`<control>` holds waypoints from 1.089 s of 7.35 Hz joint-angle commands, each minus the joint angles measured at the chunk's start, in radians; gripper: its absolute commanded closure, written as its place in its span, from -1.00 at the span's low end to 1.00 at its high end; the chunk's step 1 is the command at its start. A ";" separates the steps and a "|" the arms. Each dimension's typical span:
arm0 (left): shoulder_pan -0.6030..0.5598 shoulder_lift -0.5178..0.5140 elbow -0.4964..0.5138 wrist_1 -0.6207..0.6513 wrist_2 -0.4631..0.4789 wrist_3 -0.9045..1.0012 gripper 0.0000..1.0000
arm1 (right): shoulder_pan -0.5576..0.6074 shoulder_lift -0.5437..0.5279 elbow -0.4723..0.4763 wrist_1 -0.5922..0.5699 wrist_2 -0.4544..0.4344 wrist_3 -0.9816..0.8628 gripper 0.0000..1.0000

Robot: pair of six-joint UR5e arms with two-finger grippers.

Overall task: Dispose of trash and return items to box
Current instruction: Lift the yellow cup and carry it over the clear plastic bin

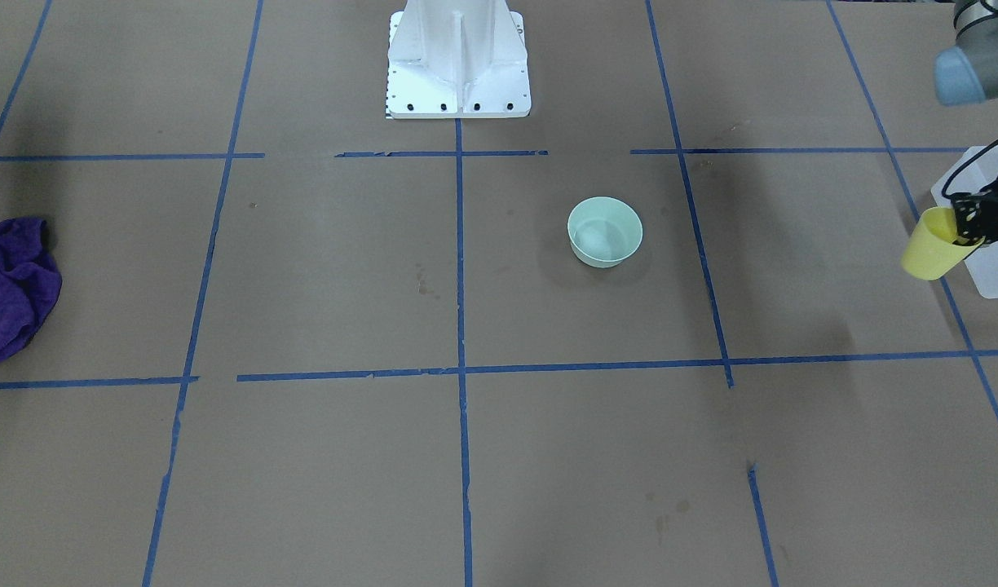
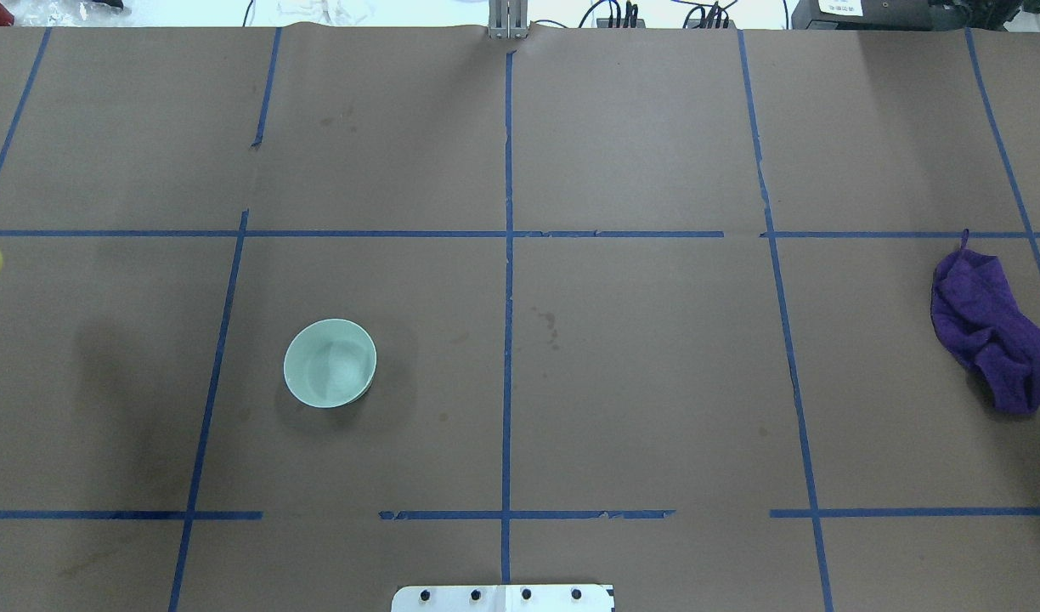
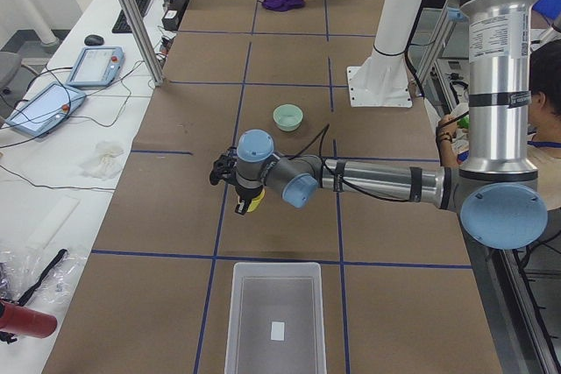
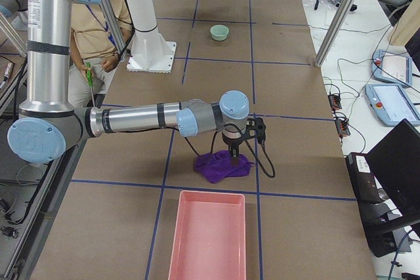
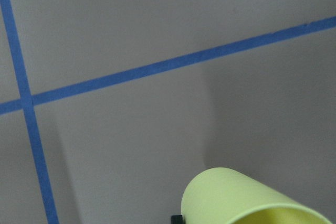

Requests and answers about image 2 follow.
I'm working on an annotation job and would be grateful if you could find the mint green bowl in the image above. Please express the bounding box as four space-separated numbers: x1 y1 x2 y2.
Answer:
283 318 379 408

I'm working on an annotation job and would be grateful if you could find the purple cloth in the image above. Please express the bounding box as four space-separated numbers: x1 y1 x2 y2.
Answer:
930 229 1040 416

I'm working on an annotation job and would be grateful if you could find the aluminium frame post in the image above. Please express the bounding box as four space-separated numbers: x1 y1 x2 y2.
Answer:
488 0 530 40

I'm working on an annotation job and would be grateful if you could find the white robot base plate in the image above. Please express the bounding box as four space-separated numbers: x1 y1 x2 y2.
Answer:
391 584 616 611

